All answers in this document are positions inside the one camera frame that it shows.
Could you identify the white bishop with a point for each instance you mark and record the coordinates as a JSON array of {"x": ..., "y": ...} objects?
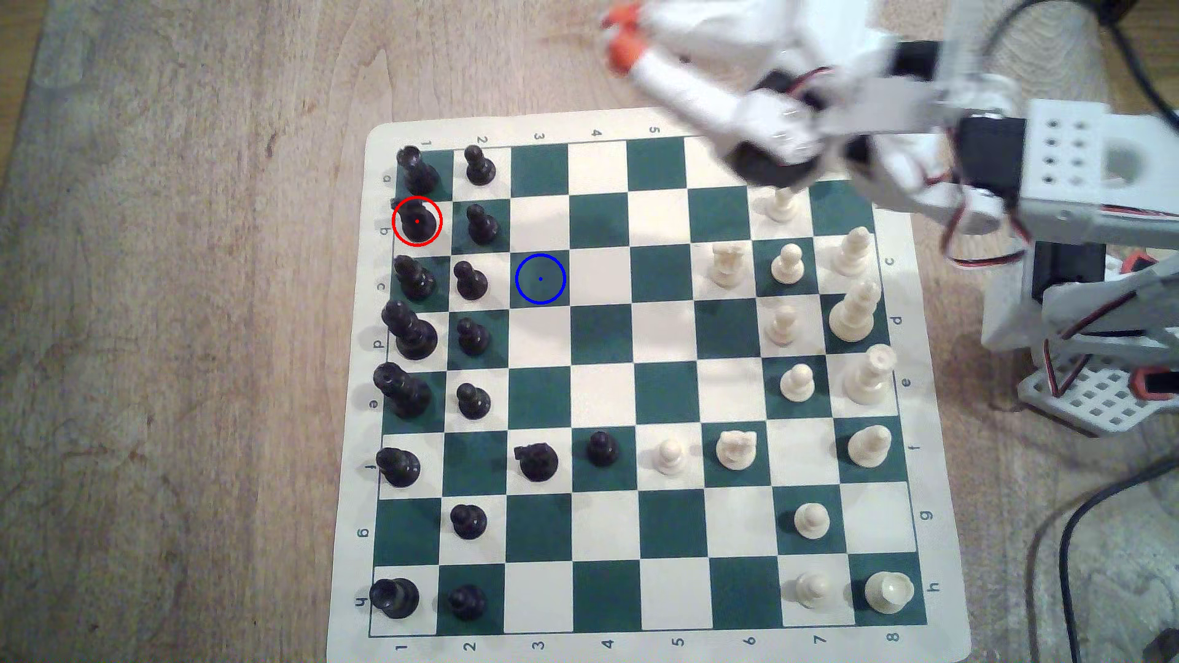
[
  {"x": 869, "y": 447},
  {"x": 852, "y": 256}
]

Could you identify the white perforated base plate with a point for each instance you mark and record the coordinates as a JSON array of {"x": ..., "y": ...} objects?
[{"x": 1096, "y": 401}]

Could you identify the black bishop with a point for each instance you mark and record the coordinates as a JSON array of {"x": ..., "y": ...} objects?
[
  {"x": 416, "y": 281},
  {"x": 401, "y": 470}
]

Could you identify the black rook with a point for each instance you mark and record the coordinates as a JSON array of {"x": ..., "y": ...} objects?
[
  {"x": 396, "y": 598},
  {"x": 419, "y": 175}
]

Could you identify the black knight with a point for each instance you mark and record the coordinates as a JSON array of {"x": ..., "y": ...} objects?
[
  {"x": 416, "y": 226},
  {"x": 540, "y": 463}
]

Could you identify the black queen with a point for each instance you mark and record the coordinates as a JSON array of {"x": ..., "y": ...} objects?
[{"x": 414, "y": 339}]

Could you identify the white pawn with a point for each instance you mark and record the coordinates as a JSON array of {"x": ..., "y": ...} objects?
[
  {"x": 811, "y": 522},
  {"x": 670, "y": 458},
  {"x": 783, "y": 208},
  {"x": 798, "y": 384},
  {"x": 788, "y": 267},
  {"x": 782, "y": 327},
  {"x": 813, "y": 591}
]

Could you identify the black pawn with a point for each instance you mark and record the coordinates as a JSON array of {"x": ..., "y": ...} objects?
[
  {"x": 468, "y": 603},
  {"x": 602, "y": 450},
  {"x": 472, "y": 284},
  {"x": 479, "y": 170},
  {"x": 474, "y": 339},
  {"x": 483, "y": 228},
  {"x": 469, "y": 523},
  {"x": 474, "y": 403}
]

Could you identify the white knight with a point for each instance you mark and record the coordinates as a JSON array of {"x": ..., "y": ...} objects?
[
  {"x": 736, "y": 451},
  {"x": 727, "y": 267}
]

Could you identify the orange table clamp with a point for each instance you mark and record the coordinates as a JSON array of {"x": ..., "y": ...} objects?
[
  {"x": 1156, "y": 382},
  {"x": 1139, "y": 263}
]

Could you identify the white queen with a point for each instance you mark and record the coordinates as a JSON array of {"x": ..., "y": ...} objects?
[{"x": 852, "y": 318}]

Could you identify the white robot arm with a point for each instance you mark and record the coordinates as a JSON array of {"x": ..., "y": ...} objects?
[{"x": 1068, "y": 156}]

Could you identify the white king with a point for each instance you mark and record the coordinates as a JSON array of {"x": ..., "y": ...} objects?
[{"x": 868, "y": 379}]

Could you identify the white rook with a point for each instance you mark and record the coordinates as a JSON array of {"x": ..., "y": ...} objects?
[{"x": 888, "y": 594}]

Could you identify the black king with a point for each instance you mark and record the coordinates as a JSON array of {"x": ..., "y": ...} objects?
[{"x": 410, "y": 396}]

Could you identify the green and cream chess mat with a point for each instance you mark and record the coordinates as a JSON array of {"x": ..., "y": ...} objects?
[{"x": 599, "y": 396}]

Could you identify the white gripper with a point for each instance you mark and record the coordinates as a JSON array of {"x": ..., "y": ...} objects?
[{"x": 715, "y": 107}]

